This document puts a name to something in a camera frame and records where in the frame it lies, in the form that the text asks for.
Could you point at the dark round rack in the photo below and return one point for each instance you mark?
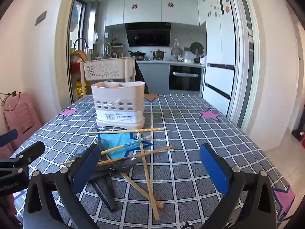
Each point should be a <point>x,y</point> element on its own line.
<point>197,48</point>

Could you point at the gold foil decoration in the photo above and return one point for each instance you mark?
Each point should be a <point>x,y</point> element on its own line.
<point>80,88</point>

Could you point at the pink plastic chair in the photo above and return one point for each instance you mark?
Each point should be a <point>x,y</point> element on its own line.
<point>21,116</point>

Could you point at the black range hood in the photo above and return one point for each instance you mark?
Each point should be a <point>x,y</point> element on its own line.
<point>147,35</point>

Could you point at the black built-in oven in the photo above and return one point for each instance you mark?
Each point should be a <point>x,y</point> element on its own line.
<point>185,81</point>

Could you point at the white perforated basket cart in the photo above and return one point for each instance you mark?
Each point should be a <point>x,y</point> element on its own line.
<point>104,70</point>

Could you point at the steel cooking pot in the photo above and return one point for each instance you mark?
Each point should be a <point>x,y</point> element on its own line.
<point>158,54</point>

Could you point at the white plastic utensil holder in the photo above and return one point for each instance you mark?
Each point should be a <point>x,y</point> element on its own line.
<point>119,114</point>

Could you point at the curved kitchen faucet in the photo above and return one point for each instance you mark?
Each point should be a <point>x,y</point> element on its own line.
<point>79,39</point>

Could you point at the black hanging bag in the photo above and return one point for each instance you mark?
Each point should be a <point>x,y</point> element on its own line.
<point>141,81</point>

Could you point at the red plastic basin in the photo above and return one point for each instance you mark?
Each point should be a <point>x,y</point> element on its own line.
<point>75,68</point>

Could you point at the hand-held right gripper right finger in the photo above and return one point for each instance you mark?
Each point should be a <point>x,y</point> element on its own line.
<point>213,169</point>

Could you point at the countertop spice rack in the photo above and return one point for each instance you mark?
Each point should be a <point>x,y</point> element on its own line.
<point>114,52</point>

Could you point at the red paper cabinet decoration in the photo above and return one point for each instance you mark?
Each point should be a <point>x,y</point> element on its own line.
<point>135,6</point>
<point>171,5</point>

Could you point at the grey checked star tablecloth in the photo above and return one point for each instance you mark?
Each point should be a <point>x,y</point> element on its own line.
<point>190,148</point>

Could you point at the white rice cooker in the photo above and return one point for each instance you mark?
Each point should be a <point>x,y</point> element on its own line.
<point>202,60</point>

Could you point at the white refrigerator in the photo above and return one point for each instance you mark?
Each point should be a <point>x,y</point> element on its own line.
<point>219,52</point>

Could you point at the black wok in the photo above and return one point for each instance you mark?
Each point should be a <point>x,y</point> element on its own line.
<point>138,55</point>

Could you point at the white upper kitchen cabinets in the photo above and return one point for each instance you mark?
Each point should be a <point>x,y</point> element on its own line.
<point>152,9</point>

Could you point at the grey wall switch plate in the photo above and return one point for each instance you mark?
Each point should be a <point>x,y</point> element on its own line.
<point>41,18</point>

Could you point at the plain wooden chopstick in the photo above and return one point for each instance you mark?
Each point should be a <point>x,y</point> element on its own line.
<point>138,187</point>
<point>147,179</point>
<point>154,150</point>

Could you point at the wooden chopstick with dotted end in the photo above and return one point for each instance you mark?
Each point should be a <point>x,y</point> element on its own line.
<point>143,130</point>

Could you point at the black plastic spoon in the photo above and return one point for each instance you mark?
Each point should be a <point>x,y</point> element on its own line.
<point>110,198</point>

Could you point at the grey kitchen base cabinet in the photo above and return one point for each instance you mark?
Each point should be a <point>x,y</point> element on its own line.
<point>157,76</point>

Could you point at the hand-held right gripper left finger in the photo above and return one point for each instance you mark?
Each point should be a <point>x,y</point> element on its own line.
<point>85,169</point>

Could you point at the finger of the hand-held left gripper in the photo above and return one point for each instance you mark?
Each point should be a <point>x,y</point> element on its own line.
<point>28,152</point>
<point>8,137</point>

